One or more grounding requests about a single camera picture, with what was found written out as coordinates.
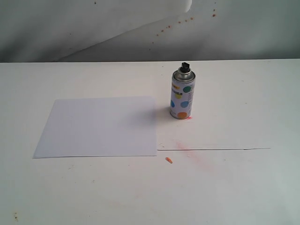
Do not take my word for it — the white paper sheet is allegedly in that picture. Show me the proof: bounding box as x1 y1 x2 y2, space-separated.
33 97 157 158

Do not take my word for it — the small orange scrap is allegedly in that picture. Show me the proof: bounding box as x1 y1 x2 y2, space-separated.
165 157 173 164

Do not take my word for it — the white dotted spray paint can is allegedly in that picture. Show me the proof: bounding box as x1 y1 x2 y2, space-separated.
170 62 196 120

